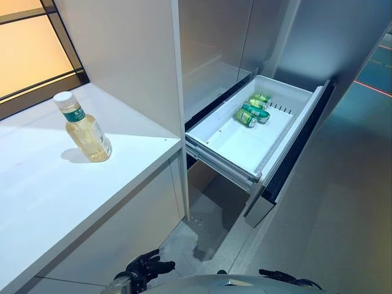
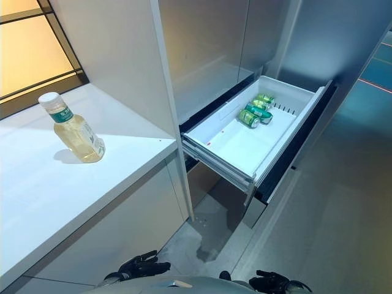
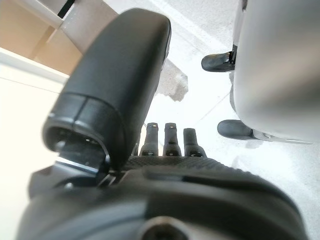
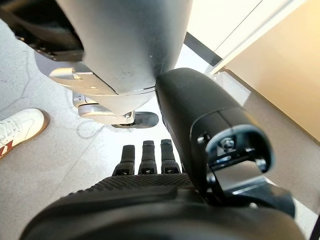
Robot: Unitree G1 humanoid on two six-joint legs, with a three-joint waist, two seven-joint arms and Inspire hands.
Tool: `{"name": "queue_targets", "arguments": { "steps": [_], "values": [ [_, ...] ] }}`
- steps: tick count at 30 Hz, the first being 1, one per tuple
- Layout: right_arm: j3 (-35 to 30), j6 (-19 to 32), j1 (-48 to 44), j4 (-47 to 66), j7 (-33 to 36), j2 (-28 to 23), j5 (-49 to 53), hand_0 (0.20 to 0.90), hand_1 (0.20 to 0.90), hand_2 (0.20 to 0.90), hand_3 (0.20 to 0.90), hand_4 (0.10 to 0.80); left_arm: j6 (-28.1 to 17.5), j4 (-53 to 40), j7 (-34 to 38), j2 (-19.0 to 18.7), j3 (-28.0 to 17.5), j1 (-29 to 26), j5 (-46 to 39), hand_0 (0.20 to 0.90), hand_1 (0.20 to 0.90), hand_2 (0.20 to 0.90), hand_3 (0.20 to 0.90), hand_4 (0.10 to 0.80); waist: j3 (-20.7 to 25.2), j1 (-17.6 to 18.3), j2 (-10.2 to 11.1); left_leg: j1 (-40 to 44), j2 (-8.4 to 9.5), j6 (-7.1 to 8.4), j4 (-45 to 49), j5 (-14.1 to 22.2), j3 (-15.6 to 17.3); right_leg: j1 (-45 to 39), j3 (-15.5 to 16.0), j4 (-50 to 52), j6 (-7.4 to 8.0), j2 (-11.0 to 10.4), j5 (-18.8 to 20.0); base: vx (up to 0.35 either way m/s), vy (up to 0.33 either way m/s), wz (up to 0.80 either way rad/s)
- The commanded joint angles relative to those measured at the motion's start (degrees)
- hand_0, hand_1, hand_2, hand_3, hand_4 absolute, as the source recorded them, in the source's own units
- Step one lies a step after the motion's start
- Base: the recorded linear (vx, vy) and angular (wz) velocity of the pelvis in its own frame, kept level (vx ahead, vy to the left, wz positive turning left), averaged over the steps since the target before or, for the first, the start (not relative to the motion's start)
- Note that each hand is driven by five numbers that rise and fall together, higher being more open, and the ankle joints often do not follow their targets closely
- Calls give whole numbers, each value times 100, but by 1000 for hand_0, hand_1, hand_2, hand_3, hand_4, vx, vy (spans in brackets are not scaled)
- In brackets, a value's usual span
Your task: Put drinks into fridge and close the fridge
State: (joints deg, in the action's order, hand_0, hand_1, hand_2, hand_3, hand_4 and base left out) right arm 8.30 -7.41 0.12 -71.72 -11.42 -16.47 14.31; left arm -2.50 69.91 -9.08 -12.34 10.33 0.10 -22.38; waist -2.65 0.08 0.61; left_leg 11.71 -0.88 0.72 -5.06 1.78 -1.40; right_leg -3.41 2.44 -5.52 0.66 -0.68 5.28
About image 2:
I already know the black framed window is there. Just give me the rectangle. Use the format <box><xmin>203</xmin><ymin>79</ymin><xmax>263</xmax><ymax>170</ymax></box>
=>
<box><xmin>0</xmin><ymin>0</ymin><xmax>90</xmax><ymax>107</ymax></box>

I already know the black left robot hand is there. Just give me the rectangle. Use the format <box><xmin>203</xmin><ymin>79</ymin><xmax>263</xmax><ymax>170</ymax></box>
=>
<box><xmin>104</xmin><ymin>250</ymin><xmax>171</xmax><ymax>283</ymax></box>

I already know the dark green drink can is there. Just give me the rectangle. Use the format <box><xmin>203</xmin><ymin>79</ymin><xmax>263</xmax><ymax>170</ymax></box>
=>
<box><xmin>244</xmin><ymin>102</ymin><xmax>273</xmax><ymax>125</ymax></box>

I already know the steel fronted fridge drawer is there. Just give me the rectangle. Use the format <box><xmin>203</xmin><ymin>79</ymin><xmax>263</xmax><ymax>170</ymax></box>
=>
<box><xmin>244</xmin><ymin>165</ymin><xmax>307</xmax><ymax>230</ymax></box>

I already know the white fridge drawer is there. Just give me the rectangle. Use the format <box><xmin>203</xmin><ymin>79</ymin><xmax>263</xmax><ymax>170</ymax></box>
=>
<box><xmin>180</xmin><ymin>75</ymin><xmax>337</xmax><ymax>200</ymax></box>

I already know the tea bottle with white cap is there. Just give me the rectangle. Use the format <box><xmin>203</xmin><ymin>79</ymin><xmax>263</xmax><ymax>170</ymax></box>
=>
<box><xmin>38</xmin><ymin>91</ymin><xmax>106</xmax><ymax>164</ymax></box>

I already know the tall white cabinet panel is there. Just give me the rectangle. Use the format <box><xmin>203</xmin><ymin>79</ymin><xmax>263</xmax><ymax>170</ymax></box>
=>
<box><xmin>48</xmin><ymin>0</ymin><xmax>194</xmax><ymax>221</ymax></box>

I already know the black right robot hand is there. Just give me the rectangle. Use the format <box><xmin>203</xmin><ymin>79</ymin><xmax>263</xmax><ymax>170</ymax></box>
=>
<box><xmin>248</xmin><ymin>269</ymin><xmax>312</xmax><ymax>294</ymax></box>

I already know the stainless steel fridge body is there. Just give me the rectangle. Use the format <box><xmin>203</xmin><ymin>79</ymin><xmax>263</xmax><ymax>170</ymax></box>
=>
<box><xmin>158</xmin><ymin>0</ymin><xmax>307</xmax><ymax>120</ymax></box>

